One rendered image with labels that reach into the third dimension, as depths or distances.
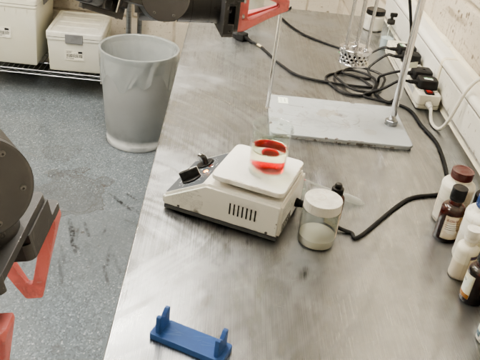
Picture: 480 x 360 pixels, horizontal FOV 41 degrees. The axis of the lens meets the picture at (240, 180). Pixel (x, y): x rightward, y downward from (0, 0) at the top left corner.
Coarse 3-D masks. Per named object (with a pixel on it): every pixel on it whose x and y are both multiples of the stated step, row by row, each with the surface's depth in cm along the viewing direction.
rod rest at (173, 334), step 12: (168, 312) 80; (156, 324) 78; (168, 324) 80; (180, 324) 81; (156, 336) 79; (168, 336) 79; (180, 336) 79; (192, 336) 79; (204, 336) 79; (180, 348) 78; (192, 348) 78; (204, 348) 78; (216, 348) 76; (228, 348) 78
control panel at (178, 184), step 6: (216, 156) 110; (222, 156) 109; (198, 162) 111; (216, 162) 107; (204, 168) 107; (210, 168) 105; (204, 174) 103; (210, 174) 102; (180, 180) 106; (198, 180) 102; (204, 180) 101; (174, 186) 104; (180, 186) 103; (186, 186) 101
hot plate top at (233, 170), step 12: (240, 144) 107; (228, 156) 103; (240, 156) 104; (216, 168) 100; (228, 168) 100; (240, 168) 101; (288, 168) 102; (300, 168) 103; (216, 180) 98; (228, 180) 97; (240, 180) 97; (252, 180) 98; (264, 180) 98; (276, 180) 99; (288, 180) 99; (264, 192) 96; (276, 192) 96
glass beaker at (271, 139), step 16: (256, 128) 99; (272, 128) 100; (288, 128) 99; (256, 144) 96; (272, 144) 95; (288, 144) 96; (256, 160) 97; (272, 160) 97; (256, 176) 99; (272, 176) 98
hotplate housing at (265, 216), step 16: (304, 176) 106; (176, 192) 102; (192, 192) 100; (208, 192) 99; (224, 192) 98; (240, 192) 98; (256, 192) 98; (288, 192) 99; (176, 208) 103; (192, 208) 102; (208, 208) 101; (224, 208) 99; (240, 208) 98; (256, 208) 97; (272, 208) 96; (288, 208) 99; (224, 224) 101; (240, 224) 100; (256, 224) 99; (272, 224) 98; (272, 240) 99
